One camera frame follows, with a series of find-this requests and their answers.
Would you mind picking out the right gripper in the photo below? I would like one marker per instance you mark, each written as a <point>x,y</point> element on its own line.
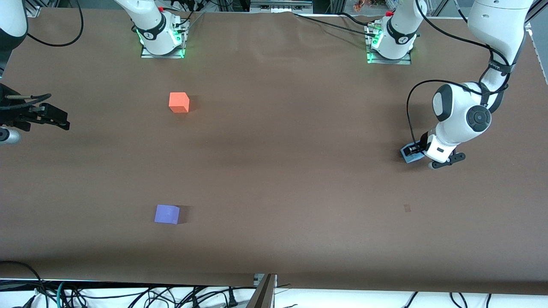
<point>12,112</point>

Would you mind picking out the aluminium corner bracket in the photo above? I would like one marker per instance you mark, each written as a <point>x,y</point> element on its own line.
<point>528,25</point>
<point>32,9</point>

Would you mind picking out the grey metal post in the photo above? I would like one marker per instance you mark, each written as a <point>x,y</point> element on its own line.
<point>262,295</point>

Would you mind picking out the orange foam block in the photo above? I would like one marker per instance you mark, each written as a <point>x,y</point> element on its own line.
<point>178,102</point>

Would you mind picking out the orange background object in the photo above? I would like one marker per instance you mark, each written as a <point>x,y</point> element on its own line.
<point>360,5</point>

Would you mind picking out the light blue foam block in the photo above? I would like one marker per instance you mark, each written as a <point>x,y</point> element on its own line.
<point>411,158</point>

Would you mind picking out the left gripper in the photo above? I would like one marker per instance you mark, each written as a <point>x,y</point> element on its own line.
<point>423,141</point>

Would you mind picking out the purple foam block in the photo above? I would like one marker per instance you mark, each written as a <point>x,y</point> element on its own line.
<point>166,214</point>

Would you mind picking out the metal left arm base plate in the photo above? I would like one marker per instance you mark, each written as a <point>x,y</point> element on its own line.
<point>376,60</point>

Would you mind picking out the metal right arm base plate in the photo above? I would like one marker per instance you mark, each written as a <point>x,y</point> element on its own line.
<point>171,55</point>

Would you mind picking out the brown paper table cover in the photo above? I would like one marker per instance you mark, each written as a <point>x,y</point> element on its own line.
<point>278,171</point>

